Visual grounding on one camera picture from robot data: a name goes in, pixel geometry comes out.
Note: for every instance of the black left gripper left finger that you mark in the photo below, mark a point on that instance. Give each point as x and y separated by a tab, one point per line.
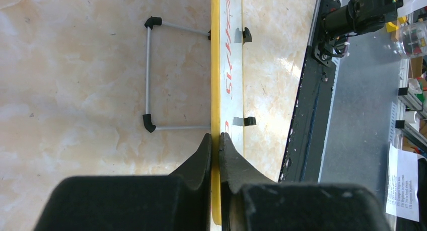
177	201

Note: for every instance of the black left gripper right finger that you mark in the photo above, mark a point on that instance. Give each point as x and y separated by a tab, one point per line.
252	201

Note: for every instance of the yellow framed whiteboard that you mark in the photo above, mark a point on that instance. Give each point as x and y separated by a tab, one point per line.
227	36

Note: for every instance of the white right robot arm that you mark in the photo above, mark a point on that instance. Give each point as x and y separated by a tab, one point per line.
360	16

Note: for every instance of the white paper sheet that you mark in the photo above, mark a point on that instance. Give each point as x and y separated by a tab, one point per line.
402	199

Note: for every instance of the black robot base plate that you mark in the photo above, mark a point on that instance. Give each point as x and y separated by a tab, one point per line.
308	129

